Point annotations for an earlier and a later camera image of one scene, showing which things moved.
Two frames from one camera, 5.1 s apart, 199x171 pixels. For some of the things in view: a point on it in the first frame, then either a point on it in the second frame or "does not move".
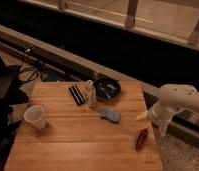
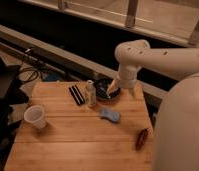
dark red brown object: x=141 y=137 does not move
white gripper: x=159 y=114 -> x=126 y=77
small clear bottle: x=91 y=94 does not move
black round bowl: x=107 y=89 does not move
